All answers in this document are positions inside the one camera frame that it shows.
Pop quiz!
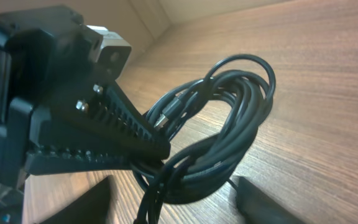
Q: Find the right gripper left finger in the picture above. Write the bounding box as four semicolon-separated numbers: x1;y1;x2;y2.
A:
40;175;116;224

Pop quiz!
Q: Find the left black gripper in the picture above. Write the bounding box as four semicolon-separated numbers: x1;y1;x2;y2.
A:
0;5;170;223

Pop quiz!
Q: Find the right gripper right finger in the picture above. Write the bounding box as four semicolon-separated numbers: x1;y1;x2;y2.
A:
236;177;305;224

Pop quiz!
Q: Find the thick black cable bundle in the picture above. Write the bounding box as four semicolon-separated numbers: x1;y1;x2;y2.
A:
131;54;276;224

